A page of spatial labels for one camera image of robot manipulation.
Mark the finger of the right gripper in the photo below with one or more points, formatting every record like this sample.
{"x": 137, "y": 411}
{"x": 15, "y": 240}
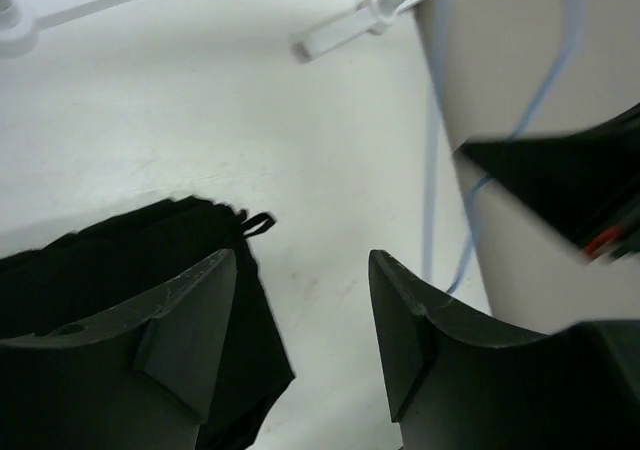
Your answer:
{"x": 584, "y": 185}

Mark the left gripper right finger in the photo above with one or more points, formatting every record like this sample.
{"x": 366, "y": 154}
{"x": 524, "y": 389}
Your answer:
{"x": 457, "y": 378}

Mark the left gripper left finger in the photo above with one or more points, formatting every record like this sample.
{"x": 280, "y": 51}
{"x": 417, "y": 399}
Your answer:
{"x": 140, "y": 374}

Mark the black trousers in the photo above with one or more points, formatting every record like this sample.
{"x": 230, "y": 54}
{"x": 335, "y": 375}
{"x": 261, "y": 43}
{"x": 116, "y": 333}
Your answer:
{"x": 131, "y": 253}

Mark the white clothes rack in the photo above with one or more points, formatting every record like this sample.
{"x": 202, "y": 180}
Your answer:
{"x": 22, "y": 20}

